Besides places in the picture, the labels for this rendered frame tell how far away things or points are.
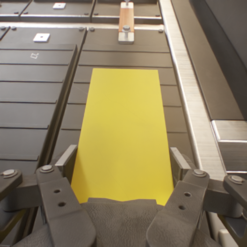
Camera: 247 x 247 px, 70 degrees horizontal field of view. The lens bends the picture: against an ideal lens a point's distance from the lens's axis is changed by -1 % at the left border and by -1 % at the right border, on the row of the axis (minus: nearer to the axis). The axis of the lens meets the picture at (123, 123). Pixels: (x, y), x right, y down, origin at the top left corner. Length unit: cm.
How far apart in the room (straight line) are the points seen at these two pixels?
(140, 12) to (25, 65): 26
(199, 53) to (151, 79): 16
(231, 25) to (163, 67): 12
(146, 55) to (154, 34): 8
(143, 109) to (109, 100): 3
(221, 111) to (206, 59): 11
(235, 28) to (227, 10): 5
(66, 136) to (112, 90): 6
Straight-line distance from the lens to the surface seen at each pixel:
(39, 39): 35
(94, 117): 15
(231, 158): 27
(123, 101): 17
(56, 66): 27
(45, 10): 46
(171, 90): 23
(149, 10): 44
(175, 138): 19
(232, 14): 34
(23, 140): 20
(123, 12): 41
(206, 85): 28
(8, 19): 47
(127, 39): 32
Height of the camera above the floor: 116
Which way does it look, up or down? 55 degrees down
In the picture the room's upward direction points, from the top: 1 degrees clockwise
